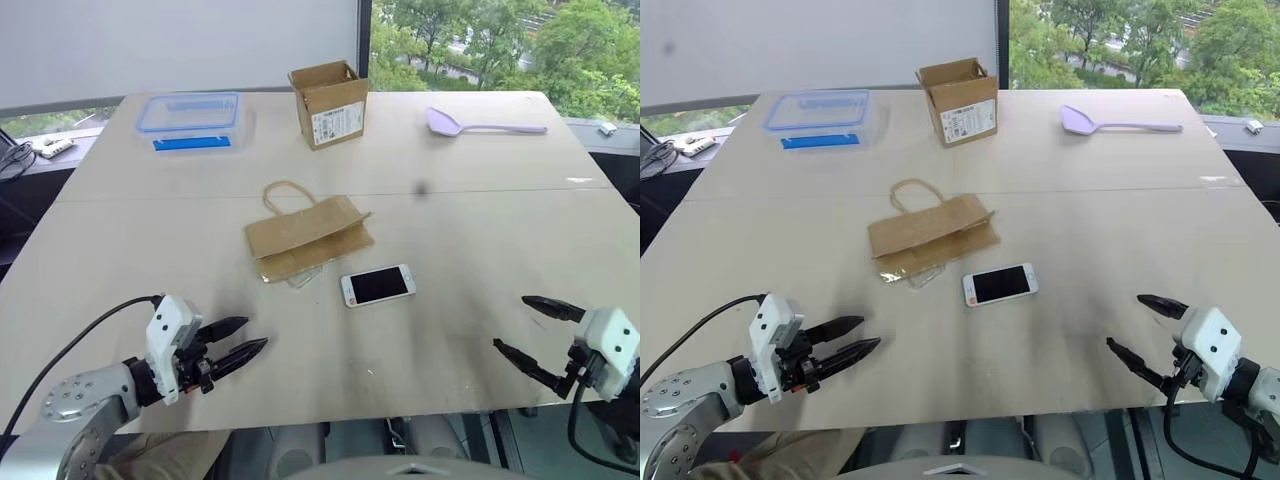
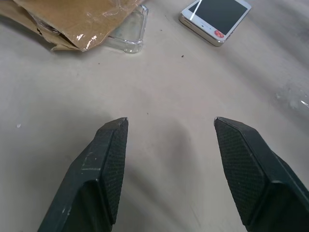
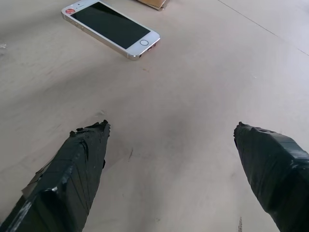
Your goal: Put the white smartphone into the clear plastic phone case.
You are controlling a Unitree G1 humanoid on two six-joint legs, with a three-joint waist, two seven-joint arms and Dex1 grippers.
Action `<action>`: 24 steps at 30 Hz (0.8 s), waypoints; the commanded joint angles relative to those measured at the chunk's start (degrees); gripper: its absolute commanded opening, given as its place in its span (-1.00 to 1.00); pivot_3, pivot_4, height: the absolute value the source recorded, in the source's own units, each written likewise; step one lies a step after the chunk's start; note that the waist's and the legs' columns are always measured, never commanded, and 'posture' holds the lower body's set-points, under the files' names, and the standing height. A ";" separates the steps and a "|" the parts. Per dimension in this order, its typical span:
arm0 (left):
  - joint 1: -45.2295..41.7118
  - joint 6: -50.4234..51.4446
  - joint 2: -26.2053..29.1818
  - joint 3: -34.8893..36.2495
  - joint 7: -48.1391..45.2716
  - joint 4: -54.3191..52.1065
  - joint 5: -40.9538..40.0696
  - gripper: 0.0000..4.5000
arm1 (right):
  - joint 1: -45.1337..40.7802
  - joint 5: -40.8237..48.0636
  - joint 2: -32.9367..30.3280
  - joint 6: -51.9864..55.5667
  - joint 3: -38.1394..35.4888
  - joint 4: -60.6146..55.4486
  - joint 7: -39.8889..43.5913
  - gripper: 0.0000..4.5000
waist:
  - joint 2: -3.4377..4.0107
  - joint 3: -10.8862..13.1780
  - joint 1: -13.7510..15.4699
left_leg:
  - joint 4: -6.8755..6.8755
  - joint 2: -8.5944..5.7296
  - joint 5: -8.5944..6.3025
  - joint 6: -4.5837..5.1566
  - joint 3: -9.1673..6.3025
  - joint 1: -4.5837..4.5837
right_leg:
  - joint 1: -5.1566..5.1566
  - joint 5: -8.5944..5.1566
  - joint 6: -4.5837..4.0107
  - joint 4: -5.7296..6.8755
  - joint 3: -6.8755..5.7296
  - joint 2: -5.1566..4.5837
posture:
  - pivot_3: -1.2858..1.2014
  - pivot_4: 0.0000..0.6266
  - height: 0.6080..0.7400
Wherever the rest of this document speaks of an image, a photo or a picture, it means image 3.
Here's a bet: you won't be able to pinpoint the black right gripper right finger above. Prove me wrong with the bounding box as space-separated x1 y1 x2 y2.
233 121 309 232

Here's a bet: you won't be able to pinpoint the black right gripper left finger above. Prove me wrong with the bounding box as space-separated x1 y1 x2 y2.
0 119 112 232

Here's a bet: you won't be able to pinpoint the white smartphone with black screen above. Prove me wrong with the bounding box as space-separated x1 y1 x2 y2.
60 0 161 61

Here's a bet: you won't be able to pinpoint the open brown cardboard box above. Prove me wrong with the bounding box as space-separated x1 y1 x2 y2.
135 0 167 12

